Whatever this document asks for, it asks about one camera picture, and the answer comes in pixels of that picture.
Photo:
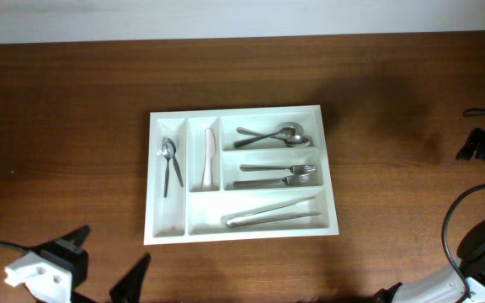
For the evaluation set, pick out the metal fork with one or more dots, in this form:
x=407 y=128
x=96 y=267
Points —
x=292 y=180
x=295 y=169

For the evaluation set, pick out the white cutlery tray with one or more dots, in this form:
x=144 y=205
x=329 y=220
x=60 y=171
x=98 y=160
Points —
x=278 y=136

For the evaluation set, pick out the small metal teaspoon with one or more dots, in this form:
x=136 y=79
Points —
x=167 y=152
x=175 y=162

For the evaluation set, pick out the pink plastic knife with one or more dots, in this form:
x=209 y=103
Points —
x=210 y=151

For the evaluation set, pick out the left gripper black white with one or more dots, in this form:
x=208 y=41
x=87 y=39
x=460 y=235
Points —
x=131 y=291

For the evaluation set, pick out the metal spoon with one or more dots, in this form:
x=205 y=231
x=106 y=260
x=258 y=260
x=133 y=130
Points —
x=293 y=139
x=268 y=135

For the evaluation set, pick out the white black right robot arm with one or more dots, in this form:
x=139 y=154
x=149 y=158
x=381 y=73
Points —
x=463 y=280

